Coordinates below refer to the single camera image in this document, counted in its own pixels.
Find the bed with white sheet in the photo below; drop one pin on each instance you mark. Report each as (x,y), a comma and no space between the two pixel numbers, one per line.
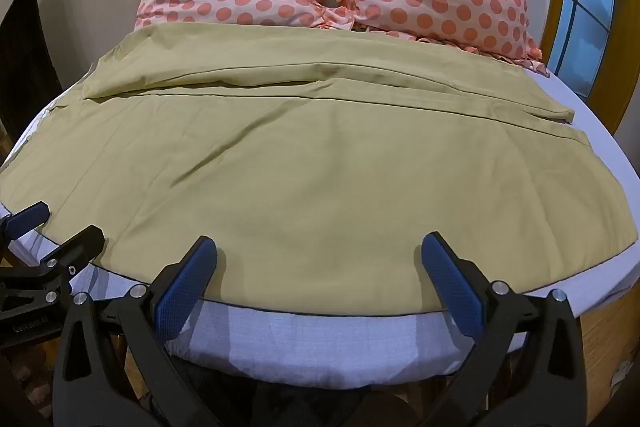
(300,342)

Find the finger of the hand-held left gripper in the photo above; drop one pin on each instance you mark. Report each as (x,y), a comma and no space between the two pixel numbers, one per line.
(30,213)
(75,246)

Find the dark wooden door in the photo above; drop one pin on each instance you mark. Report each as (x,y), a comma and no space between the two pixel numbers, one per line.
(25,57)

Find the yellow-framed window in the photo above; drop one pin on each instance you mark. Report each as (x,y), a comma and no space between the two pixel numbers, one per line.
(585,2)

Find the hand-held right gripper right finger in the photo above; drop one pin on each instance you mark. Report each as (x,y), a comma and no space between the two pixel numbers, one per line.
(452,289)

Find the olive green bed sheet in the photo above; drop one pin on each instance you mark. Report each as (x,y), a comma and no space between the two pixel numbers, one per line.
(310,187)

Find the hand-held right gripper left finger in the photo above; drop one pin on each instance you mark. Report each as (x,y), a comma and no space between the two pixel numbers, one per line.
(182,294)

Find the wooden bed frame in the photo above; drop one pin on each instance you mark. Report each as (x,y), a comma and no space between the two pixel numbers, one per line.
(607,347)

